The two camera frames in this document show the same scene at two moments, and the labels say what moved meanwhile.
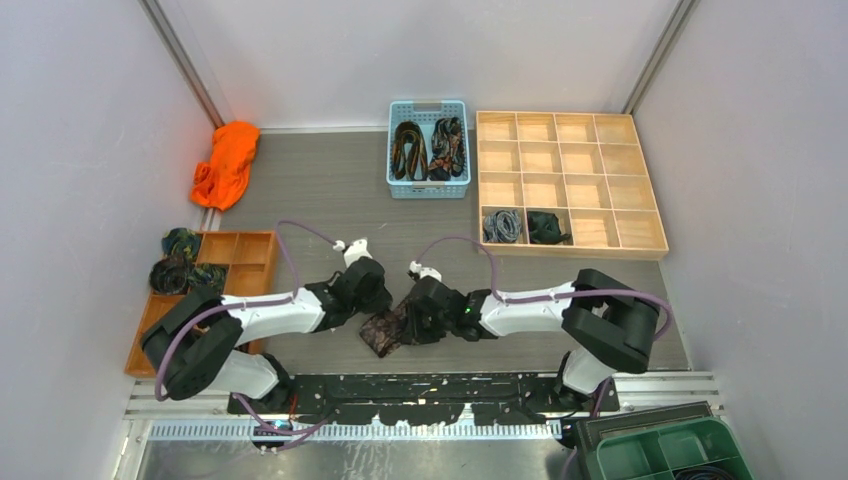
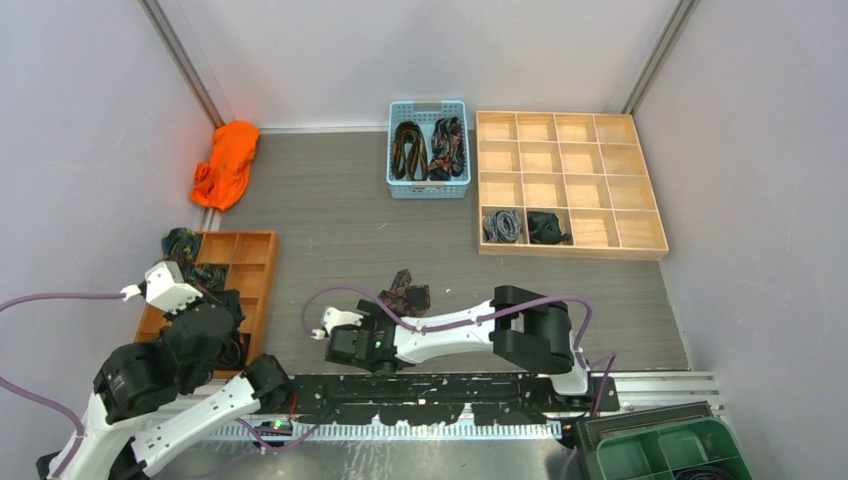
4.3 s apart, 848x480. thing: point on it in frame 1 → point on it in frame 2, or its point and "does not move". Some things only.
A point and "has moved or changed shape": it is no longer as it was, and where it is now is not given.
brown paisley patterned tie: [384, 330] has moved or changed shape
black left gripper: [381, 300] → [185, 298]
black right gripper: [415, 331] → [364, 321]
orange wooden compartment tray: [249, 259] does not move
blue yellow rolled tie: [180, 242] does not move
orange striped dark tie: [408, 152] does not move
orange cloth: [222, 181] does not move
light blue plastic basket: [424, 113] does not move
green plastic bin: [704, 449] does not move
